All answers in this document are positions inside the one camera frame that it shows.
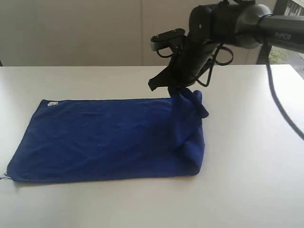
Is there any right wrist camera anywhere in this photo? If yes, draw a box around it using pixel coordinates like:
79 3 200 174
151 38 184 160
150 28 185 52

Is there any blue microfiber cloth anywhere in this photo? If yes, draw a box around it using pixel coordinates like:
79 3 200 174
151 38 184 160
4 88 209 183

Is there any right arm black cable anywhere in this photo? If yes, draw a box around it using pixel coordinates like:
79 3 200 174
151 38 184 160
194 42 304 141

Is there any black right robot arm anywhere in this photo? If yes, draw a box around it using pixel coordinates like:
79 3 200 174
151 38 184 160
148 0 304 90

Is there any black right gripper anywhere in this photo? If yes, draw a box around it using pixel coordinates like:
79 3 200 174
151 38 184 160
148 35 219 95

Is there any black window frame post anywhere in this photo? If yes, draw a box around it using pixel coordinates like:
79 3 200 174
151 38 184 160
256 0 288 65

